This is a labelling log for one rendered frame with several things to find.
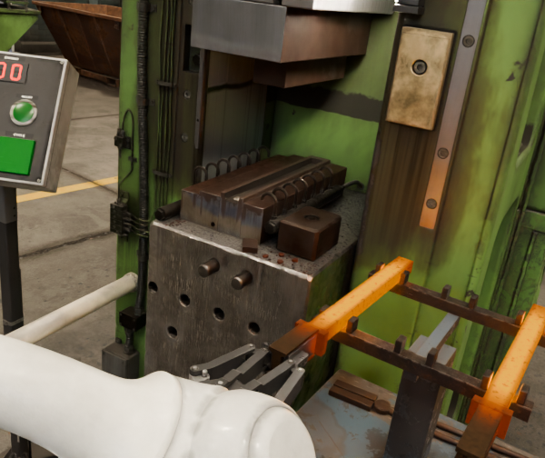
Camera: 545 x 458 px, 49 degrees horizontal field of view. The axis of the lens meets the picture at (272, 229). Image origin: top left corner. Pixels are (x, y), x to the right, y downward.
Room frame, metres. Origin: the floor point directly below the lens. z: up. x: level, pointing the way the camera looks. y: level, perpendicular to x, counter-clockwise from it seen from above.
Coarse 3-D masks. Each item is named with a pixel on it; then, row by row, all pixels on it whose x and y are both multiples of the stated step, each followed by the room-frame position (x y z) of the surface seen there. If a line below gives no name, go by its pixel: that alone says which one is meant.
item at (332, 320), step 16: (400, 256) 1.00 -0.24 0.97; (384, 272) 0.93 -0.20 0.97; (400, 272) 0.93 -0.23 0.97; (368, 288) 0.86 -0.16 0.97; (384, 288) 0.88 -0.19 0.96; (336, 304) 0.79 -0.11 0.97; (352, 304) 0.80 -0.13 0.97; (368, 304) 0.83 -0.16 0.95; (320, 320) 0.74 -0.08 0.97; (336, 320) 0.74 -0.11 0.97; (288, 336) 0.67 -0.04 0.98; (304, 336) 0.67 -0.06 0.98; (320, 336) 0.69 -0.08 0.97; (272, 352) 0.64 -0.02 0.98; (288, 352) 0.63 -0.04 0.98; (320, 352) 0.69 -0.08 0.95; (272, 368) 0.64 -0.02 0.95
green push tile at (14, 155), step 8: (0, 136) 1.21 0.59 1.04; (0, 144) 1.20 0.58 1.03; (8, 144) 1.20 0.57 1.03; (16, 144) 1.20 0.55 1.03; (24, 144) 1.20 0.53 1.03; (32, 144) 1.20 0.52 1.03; (0, 152) 1.19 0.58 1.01; (8, 152) 1.19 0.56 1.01; (16, 152) 1.19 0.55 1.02; (24, 152) 1.19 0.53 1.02; (32, 152) 1.20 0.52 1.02; (0, 160) 1.18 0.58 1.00; (8, 160) 1.18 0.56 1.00; (16, 160) 1.18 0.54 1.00; (24, 160) 1.18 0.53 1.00; (32, 160) 1.19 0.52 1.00; (0, 168) 1.17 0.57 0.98; (8, 168) 1.17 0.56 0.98; (16, 168) 1.18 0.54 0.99; (24, 168) 1.18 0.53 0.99
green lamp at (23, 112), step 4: (20, 104) 1.25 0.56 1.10; (24, 104) 1.25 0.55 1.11; (28, 104) 1.25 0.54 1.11; (16, 108) 1.24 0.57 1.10; (20, 108) 1.24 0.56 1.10; (24, 108) 1.24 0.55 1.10; (28, 108) 1.24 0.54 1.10; (32, 108) 1.25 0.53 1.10; (16, 112) 1.24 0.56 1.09; (20, 112) 1.24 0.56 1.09; (24, 112) 1.24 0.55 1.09; (28, 112) 1.24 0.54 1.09; (32, 112) 1.24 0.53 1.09; (16, 116) 1.23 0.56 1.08; (20, 116) 1.23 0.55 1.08; (24, 116) 1.23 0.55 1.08; (28, 116) 1.24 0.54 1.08; (32, 116) 1.24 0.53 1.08; (16, 120) 1.23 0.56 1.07; (20, 120) 1.23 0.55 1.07; (24, 120) 1.23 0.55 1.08; (28, 120) 1.23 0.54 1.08
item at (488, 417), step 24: (528, 336) 0.76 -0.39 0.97; (504, 360) 0.69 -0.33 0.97; (528, 360) 0.70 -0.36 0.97; (504, 384) 0.64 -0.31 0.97; (480, 408) 0.58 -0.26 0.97; (504, 408) 0.58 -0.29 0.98; (480, 432) 0.54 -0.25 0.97; (504, 432) 0.57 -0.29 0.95; (456, 456) 0.52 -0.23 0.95; (480, 456) 0.50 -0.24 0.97
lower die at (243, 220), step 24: (240, 168) 1.39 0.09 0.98; (264, 168) 1.38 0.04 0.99; (312, 168) 1.41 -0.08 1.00; (336, 168) 1.45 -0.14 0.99; (192, 192) 1.18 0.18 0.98; (216, 192) 1.17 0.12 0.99; (264, 192) 1.20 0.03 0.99; (288, 192) 1.22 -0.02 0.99; (192, 216) 1.18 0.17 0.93; (216, 216) 1.15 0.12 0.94; (240, 216) 1.12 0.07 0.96; (264, 216) 1.11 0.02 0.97; (264, 240) 1.12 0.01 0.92
